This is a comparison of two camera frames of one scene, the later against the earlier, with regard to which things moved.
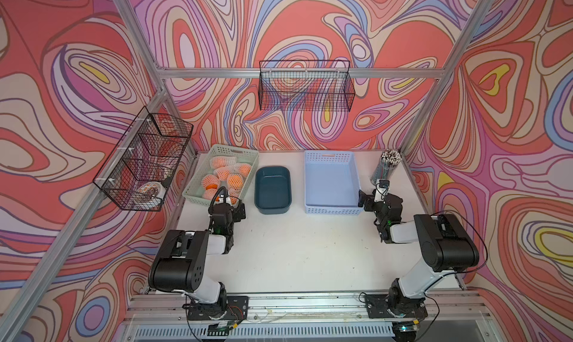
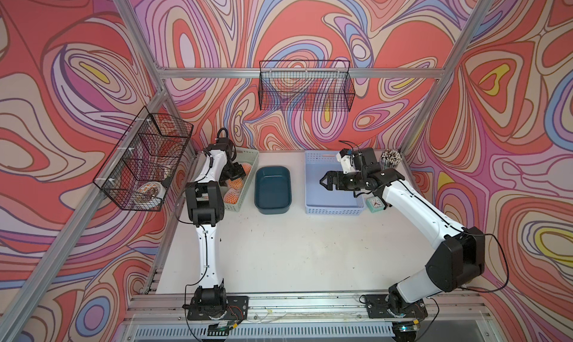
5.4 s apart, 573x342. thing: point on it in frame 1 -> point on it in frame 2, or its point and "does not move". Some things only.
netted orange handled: (233, 193) does not move
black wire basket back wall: (305, 85) does not move
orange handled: (235, 181) does not move
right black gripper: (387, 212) -> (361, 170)
